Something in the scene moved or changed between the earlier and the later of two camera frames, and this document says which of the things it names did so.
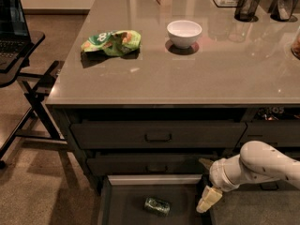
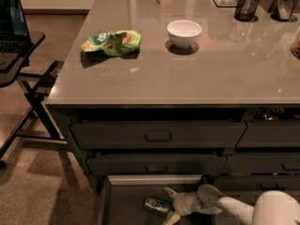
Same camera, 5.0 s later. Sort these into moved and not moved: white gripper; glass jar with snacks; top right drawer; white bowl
Moved: white gripper
Not moved: top right drawer; white bowl; glass jar with snacks
